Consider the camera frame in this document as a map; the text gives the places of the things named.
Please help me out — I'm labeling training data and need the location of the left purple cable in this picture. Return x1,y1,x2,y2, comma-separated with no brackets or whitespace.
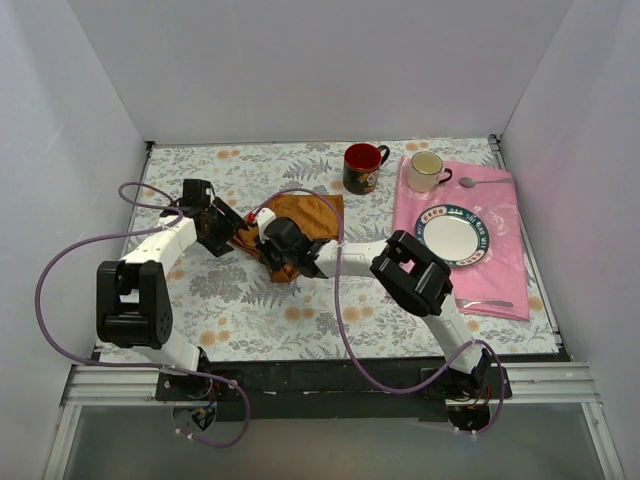
35,181,252,449

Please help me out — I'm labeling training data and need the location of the aluminium frame rail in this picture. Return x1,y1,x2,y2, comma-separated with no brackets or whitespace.
42,362,176,480

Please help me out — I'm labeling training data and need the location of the black red floral mug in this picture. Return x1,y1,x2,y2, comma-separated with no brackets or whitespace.
343,143,390,195

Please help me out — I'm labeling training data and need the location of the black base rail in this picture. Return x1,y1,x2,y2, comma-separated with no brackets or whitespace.
155,357,512,422

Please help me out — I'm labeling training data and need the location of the silver spoon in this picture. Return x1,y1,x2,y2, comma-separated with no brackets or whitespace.
458,177,513,188

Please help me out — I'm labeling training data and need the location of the orange brown cloth napkin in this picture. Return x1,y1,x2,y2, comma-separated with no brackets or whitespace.
232,194,344,283

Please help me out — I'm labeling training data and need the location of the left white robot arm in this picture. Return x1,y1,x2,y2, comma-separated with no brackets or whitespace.
96,179,248,400

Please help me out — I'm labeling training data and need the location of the cream enamel cup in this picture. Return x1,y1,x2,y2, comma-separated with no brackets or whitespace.
407,152,453,193

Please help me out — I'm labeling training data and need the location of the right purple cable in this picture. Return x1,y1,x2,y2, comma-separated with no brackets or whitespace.
247,189,507,435

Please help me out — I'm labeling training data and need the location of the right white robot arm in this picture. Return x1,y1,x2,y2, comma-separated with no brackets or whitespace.
250,209,492,398

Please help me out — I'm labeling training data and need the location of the white plate blue rim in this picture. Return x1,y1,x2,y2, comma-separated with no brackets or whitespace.
415,204,490,268

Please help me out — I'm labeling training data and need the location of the purple cable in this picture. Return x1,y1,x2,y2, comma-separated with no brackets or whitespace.
247,189,507,435
35,181,252,449

